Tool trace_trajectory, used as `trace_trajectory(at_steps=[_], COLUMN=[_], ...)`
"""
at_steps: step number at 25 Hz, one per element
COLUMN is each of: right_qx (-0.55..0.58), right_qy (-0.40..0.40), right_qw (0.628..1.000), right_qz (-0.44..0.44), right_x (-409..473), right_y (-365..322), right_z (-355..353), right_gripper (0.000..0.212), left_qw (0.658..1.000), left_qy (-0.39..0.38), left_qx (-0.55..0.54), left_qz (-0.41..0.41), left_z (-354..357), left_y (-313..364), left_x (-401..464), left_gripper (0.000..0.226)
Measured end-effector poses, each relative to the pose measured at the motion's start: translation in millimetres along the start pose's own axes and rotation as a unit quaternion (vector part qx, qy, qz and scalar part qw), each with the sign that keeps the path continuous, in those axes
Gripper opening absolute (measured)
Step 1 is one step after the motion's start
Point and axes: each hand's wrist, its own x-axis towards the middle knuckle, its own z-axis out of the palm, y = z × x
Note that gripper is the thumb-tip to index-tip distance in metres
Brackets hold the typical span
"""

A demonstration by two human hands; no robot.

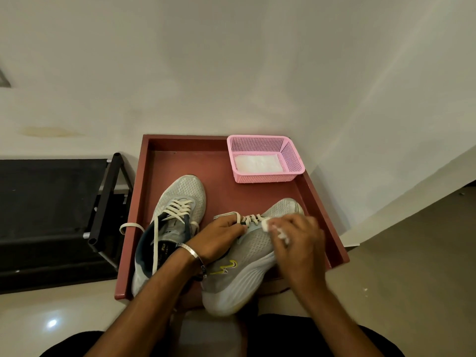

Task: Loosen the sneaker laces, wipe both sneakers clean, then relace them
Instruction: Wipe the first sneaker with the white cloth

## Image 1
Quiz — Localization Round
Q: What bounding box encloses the black shoe rack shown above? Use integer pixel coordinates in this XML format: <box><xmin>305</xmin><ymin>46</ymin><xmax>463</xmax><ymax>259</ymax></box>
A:
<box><xmin>0</xmin><ymin>152</ymin><xmax>134</xmax><ymax>295</ymax></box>

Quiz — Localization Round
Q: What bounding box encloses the grey sneaker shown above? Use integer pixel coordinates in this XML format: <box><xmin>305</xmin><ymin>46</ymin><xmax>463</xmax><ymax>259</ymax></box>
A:
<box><xmin>200</xmin><ymin>198</ymin><xmax>305</xmax><ymax>317</ymax></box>
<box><xmin>119</xmin><ymin>174</ymin><xmax>207</xmax><ymax>297</ymax></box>

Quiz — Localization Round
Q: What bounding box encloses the silver bracelet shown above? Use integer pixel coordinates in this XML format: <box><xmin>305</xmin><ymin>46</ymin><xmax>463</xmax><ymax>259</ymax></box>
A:
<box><xmin>175</xmin><ymin>242</ymin><xmax>208</xmax><ymax>281</ymax></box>

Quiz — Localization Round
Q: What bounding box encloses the stack of white wipes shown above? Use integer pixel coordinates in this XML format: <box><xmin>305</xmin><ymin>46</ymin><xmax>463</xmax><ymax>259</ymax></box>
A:
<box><xmin>234</xmin><ymin>154</ymin><xmax>285</xmax><ymax>175</ymax></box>

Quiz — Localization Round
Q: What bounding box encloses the person's right hand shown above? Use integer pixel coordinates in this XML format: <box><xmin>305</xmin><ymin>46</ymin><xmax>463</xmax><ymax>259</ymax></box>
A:
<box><xmin>267</xmin><ymin>213</ymin><xmax>327</xmax><ymax>294</ymax></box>

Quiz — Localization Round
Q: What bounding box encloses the white wipe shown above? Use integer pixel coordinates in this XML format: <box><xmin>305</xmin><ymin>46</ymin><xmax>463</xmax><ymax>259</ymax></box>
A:
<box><xmin>261</xmin><ymin>218</ymin><xmax>291</xmax><ymax>245</ymax></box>

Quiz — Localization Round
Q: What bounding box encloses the person's right forearm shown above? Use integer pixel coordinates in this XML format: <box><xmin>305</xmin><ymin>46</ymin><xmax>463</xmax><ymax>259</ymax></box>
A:
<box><xmin>296</xmin><ymin>278</ymin><xmax>386</xmax><ymax>357</ymax></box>

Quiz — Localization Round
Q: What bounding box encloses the person's left hand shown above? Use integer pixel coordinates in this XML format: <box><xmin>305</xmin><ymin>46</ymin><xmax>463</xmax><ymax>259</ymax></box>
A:
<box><xmin>184</xmin><ymin>213</ymin><xmax>248</xmax><ymax>270</ymax></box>

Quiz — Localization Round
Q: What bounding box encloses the reddish-brown side table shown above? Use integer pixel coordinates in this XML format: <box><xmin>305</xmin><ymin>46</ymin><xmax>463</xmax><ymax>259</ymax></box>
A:
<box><xmin>114</xmin><ymin>134</ymin><xmax>350</xmax><ymax>313</ymax></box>

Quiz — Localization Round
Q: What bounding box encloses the person's left forearm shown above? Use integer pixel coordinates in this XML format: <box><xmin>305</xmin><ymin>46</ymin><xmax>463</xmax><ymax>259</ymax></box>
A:
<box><xmin>85</xmin><ymin>248</ymin><xmax>203</xmax><ymax>357</ymax></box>

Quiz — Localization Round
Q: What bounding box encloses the pink plastic basket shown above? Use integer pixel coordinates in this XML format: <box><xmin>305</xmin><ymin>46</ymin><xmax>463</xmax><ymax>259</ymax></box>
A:
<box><xmin>227</xmin><ymin>134</ymin><xmax>306</xmax><ymax>184</ymax></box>

